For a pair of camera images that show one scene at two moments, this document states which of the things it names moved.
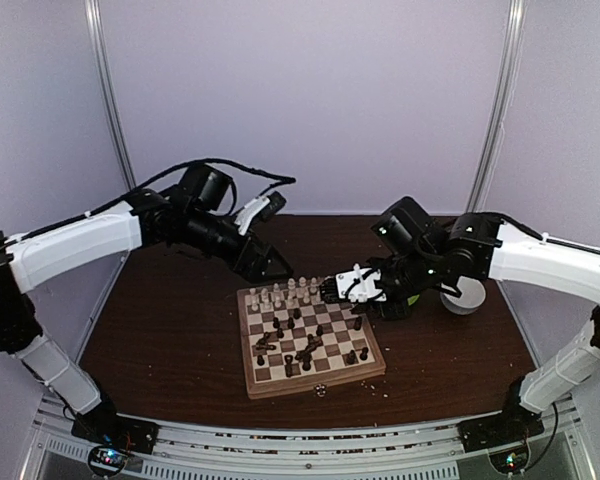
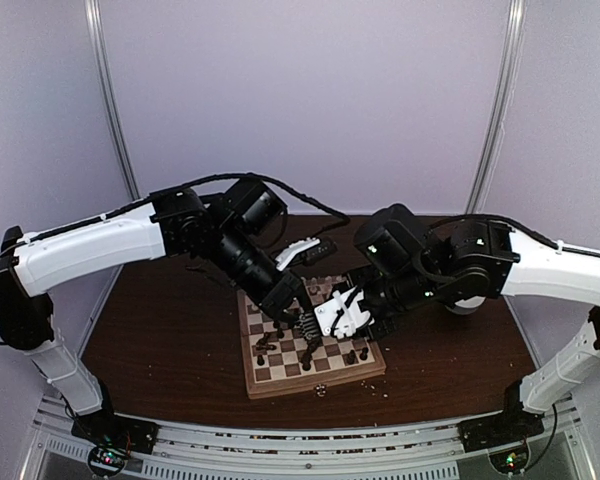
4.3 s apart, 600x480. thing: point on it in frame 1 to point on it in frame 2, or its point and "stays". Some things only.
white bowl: x=473 y=295 stays
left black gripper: x=253 y=270 to x=278 y=296
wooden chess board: x=293 y=340 stays
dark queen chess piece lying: x=262 y=343 stays
